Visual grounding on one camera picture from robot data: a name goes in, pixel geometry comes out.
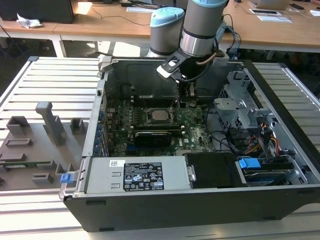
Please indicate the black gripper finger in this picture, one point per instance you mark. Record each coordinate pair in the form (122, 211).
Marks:
(195, 92)

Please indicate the silver CPU plate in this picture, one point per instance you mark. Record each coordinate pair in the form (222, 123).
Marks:
(159, 115)

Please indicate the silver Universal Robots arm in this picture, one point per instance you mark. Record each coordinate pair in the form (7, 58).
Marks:
(202, 20)

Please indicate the black RAM slot bank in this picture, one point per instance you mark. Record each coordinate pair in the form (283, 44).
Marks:
(175, 129)
(155, 101)

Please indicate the CPU socket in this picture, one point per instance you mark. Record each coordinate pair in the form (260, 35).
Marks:
(160, 123)

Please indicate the black plastic bay cover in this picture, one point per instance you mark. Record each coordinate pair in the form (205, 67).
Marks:
(212, 170)

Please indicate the blue expansion slot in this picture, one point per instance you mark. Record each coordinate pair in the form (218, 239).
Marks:
(131, 150)

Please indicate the silver metal drive cage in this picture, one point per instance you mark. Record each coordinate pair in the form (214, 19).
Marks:
(226, 112)

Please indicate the green motherboard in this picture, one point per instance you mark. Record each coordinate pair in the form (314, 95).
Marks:
(197, 132)

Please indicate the pale blue teach pendant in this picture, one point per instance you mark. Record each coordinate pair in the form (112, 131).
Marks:
(221, 31)

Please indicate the black graphics card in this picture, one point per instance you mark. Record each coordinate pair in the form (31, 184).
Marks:
(152, 140)

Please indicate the white paper sheet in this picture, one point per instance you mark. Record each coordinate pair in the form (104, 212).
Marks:
(275, 18)
(315, 13)
(138, 9)

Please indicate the hard disk in blue carrier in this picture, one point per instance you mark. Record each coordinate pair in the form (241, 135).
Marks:
(248, 163)

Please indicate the wooden office desk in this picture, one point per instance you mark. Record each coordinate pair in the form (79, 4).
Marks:
(100, 25)
(275, 32)

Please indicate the white framed tablet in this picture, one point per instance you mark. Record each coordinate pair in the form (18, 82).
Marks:
(265, 11)

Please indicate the silver laptop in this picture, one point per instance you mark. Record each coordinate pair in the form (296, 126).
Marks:
(272, 3)

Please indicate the black open PC case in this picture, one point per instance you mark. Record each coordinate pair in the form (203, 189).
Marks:
(175, 210)

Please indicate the small black remote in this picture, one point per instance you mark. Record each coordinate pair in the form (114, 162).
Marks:
(297, 6)

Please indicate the grey power supply unit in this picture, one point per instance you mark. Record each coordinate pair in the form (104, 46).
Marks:
(105, 175)

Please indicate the small blue plastic clip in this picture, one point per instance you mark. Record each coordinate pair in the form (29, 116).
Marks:
(66, 178)

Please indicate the black desktop computer box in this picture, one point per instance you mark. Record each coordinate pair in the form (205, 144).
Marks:
(37, 10)

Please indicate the grey parts rack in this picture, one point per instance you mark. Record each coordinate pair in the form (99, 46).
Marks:
(37, 155)

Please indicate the crumpled white paper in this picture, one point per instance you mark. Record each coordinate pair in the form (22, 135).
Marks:
(27, 22)

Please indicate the green RAM stick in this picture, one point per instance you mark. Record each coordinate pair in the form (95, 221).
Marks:
(32, 164)

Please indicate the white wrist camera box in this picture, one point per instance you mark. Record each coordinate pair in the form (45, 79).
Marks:
(163, 72)

